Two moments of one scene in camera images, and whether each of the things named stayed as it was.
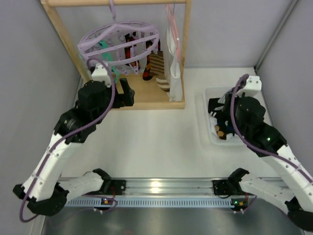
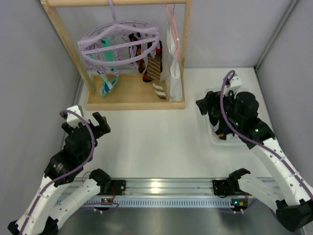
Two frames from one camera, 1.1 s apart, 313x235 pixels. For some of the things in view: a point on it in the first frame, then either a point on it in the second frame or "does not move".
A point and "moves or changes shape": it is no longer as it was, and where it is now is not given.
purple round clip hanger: (123, 44) does not move
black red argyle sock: (147, 74) to (146, 78)
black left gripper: (125, 95) to (86, 127)
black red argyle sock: (128, 38) to (140, 64)
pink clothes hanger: (174, 26) does not move
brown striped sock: (157, 65) moves or changes shape
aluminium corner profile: (276, 34) does not move
